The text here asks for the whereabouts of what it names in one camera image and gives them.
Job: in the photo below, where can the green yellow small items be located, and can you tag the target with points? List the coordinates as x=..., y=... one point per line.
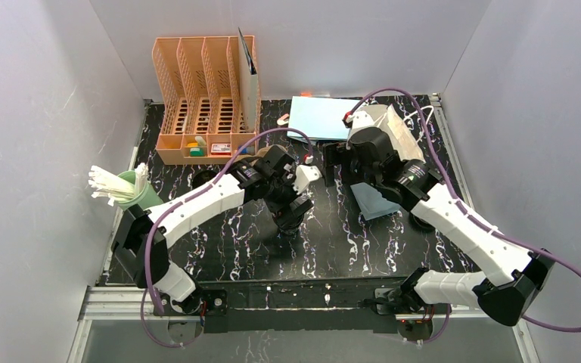
x=197, y=147

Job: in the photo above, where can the black base rail bar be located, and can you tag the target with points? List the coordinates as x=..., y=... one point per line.
x=323, y=304

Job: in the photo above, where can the light blue paper bag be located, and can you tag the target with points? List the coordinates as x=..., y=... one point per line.
x=372, y=205
x=320, y=118

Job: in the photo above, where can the small red white box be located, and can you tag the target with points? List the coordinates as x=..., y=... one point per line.
x=221, y=149

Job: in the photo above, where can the grey folder in organizer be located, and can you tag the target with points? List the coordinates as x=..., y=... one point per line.
x=248, y=81

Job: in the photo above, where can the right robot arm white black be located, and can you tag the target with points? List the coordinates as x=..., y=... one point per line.
x=510, y=277

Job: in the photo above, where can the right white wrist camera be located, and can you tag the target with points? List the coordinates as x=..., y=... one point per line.
x=357, y=121

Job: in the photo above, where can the orange plastic file organizer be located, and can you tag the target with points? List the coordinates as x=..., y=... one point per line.
x=200, y=84

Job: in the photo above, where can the green straw holder cup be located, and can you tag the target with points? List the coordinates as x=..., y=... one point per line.
x=146, y=198

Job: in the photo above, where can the black cup upright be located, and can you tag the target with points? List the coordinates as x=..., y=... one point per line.
x=202, y=177

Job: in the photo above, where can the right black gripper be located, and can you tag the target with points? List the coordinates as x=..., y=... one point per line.
x=330, y=163

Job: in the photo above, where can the flat light blue paper bag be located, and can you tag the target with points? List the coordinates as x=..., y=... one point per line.
x=320, y=118

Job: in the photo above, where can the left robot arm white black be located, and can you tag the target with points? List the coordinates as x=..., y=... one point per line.
x=144, y=236

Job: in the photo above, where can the black cup with shiny contents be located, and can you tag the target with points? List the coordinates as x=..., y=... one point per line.
x=290, y=229

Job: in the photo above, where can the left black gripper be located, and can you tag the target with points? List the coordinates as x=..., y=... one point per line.
x=288, y=214

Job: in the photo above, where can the aluminium frame rail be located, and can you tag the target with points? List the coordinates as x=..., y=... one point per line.
x=118, y=324

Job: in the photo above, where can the blue cap small item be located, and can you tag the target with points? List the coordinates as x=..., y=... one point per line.
x=249, y=150

